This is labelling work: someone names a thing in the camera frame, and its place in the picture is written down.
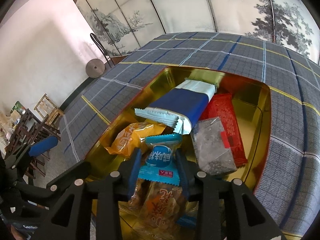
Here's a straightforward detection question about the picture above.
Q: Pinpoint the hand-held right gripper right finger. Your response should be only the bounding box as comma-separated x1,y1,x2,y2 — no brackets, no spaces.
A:
175,150,285,240

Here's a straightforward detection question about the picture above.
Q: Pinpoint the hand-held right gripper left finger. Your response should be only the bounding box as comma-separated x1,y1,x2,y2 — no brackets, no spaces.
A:
32,147,143,240

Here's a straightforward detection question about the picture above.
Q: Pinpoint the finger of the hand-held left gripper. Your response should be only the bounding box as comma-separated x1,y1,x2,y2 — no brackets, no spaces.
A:
4,136,59,170
17,160,92,207

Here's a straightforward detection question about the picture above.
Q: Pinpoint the clear fried snack packet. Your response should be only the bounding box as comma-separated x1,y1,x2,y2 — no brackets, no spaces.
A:
137,180,190,234
127,177,150,208

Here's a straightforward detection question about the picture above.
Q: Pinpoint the light blue small packet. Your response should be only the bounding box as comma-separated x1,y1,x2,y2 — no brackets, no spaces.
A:
138,133,183,187

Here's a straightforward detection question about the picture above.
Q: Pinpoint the orange snack packet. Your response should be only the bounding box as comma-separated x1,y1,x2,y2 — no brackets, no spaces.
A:
104,122,167,158

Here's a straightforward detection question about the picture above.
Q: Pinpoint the grey clear snack packet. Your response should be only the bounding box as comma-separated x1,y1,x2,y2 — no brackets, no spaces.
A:
190,116,237,177

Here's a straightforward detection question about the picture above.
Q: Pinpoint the blue clear candy packet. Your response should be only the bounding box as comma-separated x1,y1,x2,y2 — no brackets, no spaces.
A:
176,215,198,229

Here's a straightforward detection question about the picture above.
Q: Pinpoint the navy and white bar packet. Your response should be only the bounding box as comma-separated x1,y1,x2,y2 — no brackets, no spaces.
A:
134,78,217,135

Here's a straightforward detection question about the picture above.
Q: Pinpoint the red snack packet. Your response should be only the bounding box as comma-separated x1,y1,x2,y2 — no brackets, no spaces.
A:
199,92,248,168

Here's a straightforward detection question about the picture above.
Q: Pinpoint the gold tin tray red rim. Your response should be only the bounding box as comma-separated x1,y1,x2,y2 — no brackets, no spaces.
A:
84,66,272,240

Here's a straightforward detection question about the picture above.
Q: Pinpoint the dark lattice wooden chair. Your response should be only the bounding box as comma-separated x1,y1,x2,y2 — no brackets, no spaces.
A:
5,109,62,178

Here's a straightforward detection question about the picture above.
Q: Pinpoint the round stone disc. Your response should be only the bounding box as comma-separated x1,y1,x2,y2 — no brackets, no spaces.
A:
86,59,103,78

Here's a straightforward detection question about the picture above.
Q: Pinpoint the black metal chair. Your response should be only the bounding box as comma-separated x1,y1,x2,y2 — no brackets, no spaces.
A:
90,33,113,68

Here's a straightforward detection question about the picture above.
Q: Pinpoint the blue plaid tablecloth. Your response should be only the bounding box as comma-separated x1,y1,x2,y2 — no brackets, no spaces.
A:
59,31,320,240

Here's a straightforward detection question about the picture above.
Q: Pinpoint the painted folding screen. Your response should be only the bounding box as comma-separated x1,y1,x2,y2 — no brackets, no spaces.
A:
71,0,320,64

